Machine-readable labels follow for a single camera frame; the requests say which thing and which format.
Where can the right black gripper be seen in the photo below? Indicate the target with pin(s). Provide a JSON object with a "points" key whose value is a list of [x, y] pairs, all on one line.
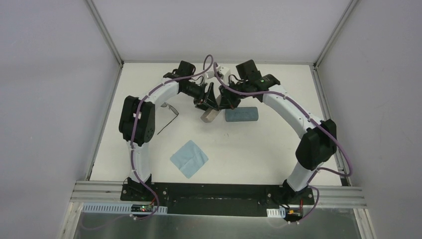
{"points": [[227, 101]]}

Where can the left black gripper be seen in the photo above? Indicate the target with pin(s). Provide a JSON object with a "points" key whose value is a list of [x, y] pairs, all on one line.
{"points": [[202, 96]]}

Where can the blue-green glasses case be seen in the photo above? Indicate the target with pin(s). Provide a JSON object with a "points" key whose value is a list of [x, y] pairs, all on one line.
{"points": [[242, 114]]}

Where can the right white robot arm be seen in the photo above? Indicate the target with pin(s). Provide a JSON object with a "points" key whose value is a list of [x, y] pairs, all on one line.
{"points": [[318, 142]]}

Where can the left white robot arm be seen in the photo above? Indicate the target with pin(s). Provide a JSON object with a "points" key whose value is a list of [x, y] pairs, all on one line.
{"points": [[137, 121]]}

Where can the lower blue cleaning cloth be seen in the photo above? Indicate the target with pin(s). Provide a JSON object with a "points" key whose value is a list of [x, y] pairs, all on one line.
{"points": [[189, 159]]}

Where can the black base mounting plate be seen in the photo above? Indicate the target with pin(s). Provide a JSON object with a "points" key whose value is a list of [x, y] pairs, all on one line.
{"points": [[215, 199]]}

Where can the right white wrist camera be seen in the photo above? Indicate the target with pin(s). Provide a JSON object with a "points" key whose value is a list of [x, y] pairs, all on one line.
{"points": [[223, 73]]}

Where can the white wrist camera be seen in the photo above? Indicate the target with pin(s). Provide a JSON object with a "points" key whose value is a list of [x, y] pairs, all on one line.
{"points": [[208, 75], [223, 73]]}

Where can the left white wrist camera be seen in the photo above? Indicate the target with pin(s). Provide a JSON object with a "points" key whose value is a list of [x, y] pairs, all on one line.
{"points": [[208, 75]]}

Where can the left thin-frame sunglasses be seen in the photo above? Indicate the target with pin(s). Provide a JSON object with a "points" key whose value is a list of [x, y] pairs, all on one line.
{"points": [[166, 115]]}

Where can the right white cable duct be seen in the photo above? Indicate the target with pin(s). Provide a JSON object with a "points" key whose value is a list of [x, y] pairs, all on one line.
{"points": [[276, 213]]}

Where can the white cable duct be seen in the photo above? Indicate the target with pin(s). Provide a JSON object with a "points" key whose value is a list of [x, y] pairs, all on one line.
{"points": [[118, 208], [276, 213]]}

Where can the aluminium front rail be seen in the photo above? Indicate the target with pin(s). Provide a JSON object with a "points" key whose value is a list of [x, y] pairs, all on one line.
{"points": [[341, 197]]}

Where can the left white cable duct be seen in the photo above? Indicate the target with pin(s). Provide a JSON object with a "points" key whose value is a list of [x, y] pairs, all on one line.
{"points": [[118, 208]]}

